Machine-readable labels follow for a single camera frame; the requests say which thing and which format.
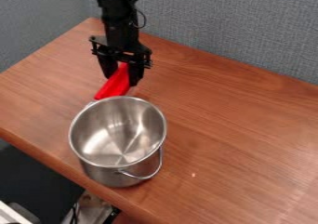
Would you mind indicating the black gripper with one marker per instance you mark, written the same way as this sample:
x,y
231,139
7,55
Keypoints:
x,y
119,45

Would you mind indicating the red plastic block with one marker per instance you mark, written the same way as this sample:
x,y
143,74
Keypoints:
x,y
116,85

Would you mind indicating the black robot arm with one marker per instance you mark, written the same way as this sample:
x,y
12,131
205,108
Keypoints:
x,y
118,9

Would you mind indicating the stainless steel pot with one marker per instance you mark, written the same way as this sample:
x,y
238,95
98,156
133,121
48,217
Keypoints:
x,y
115,133

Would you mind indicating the white object at corner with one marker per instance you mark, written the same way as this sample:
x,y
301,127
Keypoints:
x,y
10,216

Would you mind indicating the metal pot bail handle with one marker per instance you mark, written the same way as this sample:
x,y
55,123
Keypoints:
x,y
145,169

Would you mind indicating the grey table leg bracket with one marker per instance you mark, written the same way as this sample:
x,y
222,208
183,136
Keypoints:
x,y
91,210

